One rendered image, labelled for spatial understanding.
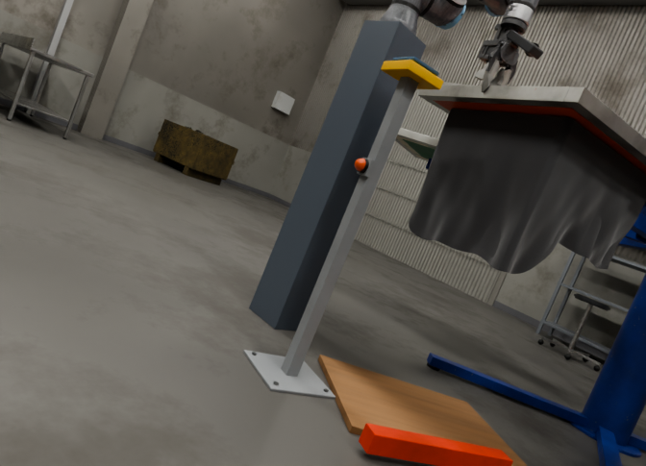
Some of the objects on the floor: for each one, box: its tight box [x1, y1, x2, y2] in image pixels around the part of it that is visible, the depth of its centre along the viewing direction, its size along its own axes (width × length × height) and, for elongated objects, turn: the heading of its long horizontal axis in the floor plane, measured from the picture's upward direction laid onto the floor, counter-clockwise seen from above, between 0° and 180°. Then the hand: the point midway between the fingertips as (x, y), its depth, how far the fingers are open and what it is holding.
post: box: [243, 60, 443, 399], centre depth 142 cm, size 22×22×96 cm
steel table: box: [0, 32, 94, 139], centre depth 557 cm, size 62×164×84 cm, turn 145°
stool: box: [538, 293, 610, 371], centre depth 428 cm, size 49×52×55 cm
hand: (491, 91), depth 138 cm, fingers closed on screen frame, 4 cm apart
